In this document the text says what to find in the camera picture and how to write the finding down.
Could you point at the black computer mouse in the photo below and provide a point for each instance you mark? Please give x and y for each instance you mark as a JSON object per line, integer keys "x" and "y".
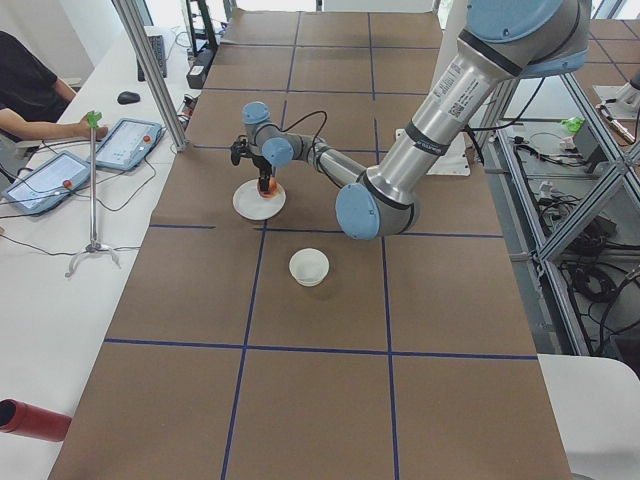
{"x": 128, "y": 97}

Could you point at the black computer box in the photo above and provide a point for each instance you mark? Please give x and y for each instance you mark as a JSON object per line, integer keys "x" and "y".
{"x": 199, "y": 70}

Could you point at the blue teach pendant near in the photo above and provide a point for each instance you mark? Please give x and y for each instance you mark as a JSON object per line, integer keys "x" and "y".
{"x": 48, "y": 185}

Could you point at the red bottle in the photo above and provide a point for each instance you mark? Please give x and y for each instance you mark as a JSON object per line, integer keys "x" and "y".
{"x": 22, "y": 419}

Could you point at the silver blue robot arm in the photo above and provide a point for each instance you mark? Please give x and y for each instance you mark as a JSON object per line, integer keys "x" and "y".
{"x": 500, "y": 41}

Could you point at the aluminium frame post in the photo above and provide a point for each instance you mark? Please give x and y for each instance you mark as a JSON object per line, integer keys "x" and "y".
{"x": 132, "y": 22}

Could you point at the blue teach pendant far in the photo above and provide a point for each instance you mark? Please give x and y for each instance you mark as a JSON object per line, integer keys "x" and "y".
{"x": 127, "y": 144}

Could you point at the red yellow apple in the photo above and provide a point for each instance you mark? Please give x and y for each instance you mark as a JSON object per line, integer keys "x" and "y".
{"x": 272, "y": 189}

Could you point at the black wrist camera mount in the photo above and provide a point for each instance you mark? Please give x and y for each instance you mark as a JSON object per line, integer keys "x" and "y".
{"x": 239, "y": 150}

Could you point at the green handled grabber stick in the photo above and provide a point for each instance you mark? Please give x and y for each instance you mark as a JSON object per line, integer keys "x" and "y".
{"x": 95, "y": 247}

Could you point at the blue teach pendant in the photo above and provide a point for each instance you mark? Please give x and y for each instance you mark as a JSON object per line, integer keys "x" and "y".
{"x": 127, "y": 144}
{"x": 48, "y": 185}

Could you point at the white bowl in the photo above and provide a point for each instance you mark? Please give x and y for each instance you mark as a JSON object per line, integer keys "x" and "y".
{"x": 309, "y": 267}

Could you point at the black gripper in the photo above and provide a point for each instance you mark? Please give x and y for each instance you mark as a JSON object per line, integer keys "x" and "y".
{"x": 262, "y": 165}

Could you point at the white round plate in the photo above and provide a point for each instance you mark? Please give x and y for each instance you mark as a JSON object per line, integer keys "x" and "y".
{"x": 248, "y": 202}

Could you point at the person in black shirt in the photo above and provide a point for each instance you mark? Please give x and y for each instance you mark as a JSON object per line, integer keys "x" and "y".
{"x": 33, "y": 98}

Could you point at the person hand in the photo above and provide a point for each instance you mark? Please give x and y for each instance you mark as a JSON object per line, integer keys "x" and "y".
{"x": 95, "y": 131}

